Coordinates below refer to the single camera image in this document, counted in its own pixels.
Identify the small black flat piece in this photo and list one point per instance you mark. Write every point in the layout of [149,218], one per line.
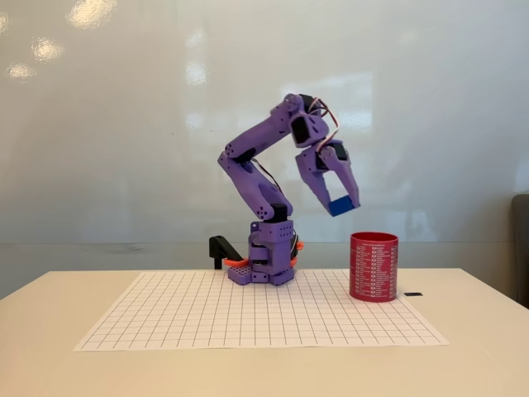
[413,294]

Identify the red cup with white print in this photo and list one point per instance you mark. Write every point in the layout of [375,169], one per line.
[374,269]

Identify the white grid paper sheet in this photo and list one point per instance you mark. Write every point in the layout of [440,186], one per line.
[206,314]

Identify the blue toy brick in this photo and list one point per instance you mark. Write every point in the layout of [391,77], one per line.
[341,207]

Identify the black table clamp orange pad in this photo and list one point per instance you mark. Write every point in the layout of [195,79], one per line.
[301,245]
[219,246]

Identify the purple gripper black servo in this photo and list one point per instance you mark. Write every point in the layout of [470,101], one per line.
[311,165]

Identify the purple robot arm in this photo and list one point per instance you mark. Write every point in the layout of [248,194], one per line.
[248,182]

